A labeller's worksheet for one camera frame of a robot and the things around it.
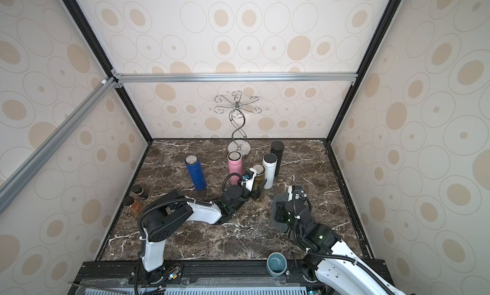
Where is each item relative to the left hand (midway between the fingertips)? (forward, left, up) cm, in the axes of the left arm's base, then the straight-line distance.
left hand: (266, 177), depth 83 cm
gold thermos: (-3, +3, +5) cm, 6 cm away
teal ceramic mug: (-31, -4, -16) cm, 35 cm away
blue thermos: (+4, +32, -2) cm, 32 cm away
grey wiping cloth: (-10, -4, 0) cm, 11 cm away
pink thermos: (+5, +14, +2) cm, 15 cm away
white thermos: (+4, -1, +5) cm, 6 cm away
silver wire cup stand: (+33, +14, -13) cm, 39 cm away
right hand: (-11, -7, -2) cm, 13 cm away
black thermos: (+14, -5, +4) cm, 15 cm away
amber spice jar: (-10, +59, -10) cm, 60 cm away
